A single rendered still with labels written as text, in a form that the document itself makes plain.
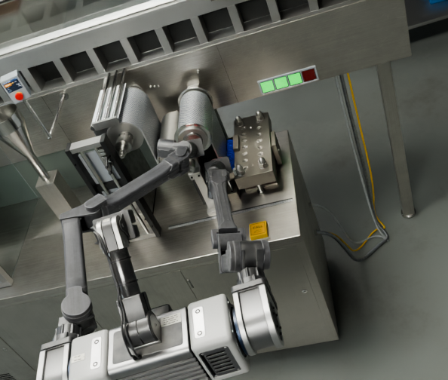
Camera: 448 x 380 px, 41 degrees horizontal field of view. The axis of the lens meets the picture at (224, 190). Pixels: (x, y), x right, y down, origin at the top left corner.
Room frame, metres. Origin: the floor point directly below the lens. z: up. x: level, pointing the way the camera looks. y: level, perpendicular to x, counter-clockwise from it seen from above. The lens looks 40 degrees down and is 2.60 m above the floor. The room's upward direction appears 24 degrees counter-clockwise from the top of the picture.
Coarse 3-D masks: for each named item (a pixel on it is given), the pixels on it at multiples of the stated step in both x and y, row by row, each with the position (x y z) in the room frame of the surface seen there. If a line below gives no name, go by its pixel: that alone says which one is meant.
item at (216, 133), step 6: (216, 120) 2.12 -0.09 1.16; (216, 126) 2.08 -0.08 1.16; (216, 132) 2.04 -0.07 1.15; (222, 132) 2.14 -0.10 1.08; (216, 138) 2.01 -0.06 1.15; (222, 138) 2.10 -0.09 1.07; (216, 144) 1.97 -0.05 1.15; (222, 144) 2.06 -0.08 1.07; (216, 150) 1.94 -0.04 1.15; (222, 150) 2.02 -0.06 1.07; (222, 156) 1.98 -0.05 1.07
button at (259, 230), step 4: (252, 224) 1.70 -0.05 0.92; (256, 224) 1.69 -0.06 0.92; (260, 224) 1.68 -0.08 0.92; (264, 224) 1.67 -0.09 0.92; (252, 228) 1.67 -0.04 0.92; (256, 228) 1.66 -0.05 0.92; (260, 228) 1.65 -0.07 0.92; (264, 228) 1.65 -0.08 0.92; (252, 232) 1.65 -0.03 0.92; (256, 232) 1.64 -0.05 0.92; (260, 232) 1.64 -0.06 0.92; (264, 232) 1.63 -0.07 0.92; (252, 236) 1.64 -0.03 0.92; (256, 236) 1.63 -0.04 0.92; (260, 236) 1.63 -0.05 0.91; (264, 236) 1.62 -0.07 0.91; (252, 240) 1.64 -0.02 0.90
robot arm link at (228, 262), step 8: (240, 232) 1.36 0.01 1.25; (224, 240) 1.34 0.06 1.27; (232, 240) 1.33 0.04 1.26; (240, 240) 1.33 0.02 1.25; (264, 240) 1.06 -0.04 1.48; (224, 248) 1.32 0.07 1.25; (232, 248) 1.04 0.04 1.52; (240, 248) 1.04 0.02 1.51; (264, 248) 1.03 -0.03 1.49; (224, 256) 1.27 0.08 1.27; (232, 256) 1.02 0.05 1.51; (240, 256) 1.02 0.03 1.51; (264, 256) 1.01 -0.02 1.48; (224, 264) 1.26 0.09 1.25; (232, 264) 1.02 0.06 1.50; (240, 264) 1.01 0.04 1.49; (264, 264) 1.00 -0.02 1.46; (224, 272) 1.27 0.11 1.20; (232, 272) 1.26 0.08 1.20
